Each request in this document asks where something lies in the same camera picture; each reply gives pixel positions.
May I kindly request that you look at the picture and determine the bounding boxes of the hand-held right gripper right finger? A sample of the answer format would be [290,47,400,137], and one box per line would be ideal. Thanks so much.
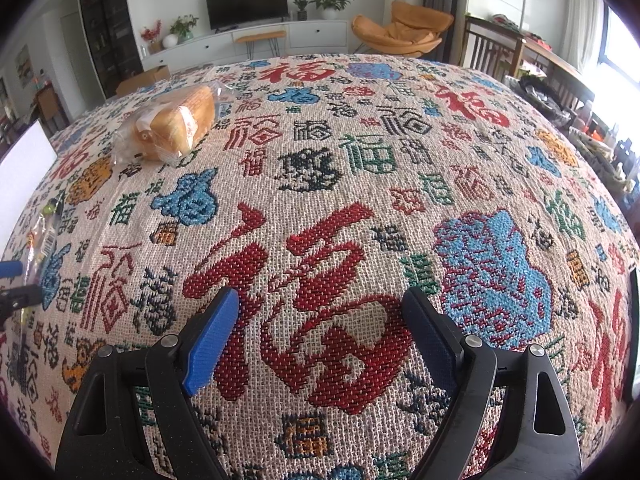
[402,287,583,480]

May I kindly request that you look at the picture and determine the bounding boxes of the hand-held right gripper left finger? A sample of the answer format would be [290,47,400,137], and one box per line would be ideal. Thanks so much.
[54,288,240,480]

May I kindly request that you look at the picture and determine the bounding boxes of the clear silver snack packet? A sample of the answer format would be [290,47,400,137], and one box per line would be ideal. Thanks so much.
[20,195,67,301]

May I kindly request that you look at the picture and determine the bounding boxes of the long white cardboard box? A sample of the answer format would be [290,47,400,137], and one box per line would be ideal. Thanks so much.
[0,119,57,256]

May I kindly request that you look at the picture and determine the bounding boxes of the printed woven blanket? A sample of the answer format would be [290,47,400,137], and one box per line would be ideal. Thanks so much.
[0,55,640,480]

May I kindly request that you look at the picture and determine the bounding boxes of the small wooden cabinet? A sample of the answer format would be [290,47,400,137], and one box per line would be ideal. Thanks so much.
[32,80,63,126]

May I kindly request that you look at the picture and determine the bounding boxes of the bread in clear bag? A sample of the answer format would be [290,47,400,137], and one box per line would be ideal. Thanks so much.
[109,80,236,168]

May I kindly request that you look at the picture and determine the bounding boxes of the brown cardboard box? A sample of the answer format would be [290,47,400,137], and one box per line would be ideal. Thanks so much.
[116,65,171,96]

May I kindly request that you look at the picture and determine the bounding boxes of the pile of assorted household things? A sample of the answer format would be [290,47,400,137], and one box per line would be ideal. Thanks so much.
[505,72,636,196]

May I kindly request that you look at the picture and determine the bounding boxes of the tall black cabinet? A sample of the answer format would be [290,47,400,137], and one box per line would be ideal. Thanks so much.
[76,0,145,98]

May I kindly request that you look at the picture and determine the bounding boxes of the red flowers in vase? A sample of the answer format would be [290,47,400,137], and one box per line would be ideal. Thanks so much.
[140,20,163,54]

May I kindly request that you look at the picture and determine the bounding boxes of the dark wooden chair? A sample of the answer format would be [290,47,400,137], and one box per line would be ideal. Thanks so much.
[462,15,526,78]

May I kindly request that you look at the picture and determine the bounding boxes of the wooden side desk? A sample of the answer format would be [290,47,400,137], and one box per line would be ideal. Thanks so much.
[520,35,596,106]

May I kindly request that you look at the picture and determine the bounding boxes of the leafy potted plant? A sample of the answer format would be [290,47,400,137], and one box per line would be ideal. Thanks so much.
[170,14,199,43]

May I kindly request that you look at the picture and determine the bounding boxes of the orange lounge chair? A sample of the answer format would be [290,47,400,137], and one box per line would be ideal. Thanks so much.
[351,1,453,59]

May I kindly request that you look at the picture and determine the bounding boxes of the wooden stool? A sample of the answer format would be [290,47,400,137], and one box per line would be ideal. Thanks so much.
[235,30,287,56]

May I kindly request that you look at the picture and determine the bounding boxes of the white television cabinet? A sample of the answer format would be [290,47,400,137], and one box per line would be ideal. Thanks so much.
[141,19,349,72]

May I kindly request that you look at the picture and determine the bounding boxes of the flat screen television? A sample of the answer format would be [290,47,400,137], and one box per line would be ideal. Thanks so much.
[205,0,290,31]

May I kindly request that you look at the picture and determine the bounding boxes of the large potted green plant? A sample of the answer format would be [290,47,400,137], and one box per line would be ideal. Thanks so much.
[309,0,353,21]

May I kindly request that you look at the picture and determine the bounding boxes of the white sheer curtain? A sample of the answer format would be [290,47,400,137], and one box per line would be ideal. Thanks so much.
[560,0,608,81]

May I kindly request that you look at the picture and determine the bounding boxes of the framed wall picture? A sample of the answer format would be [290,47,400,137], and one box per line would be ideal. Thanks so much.
[14,44,33,86]

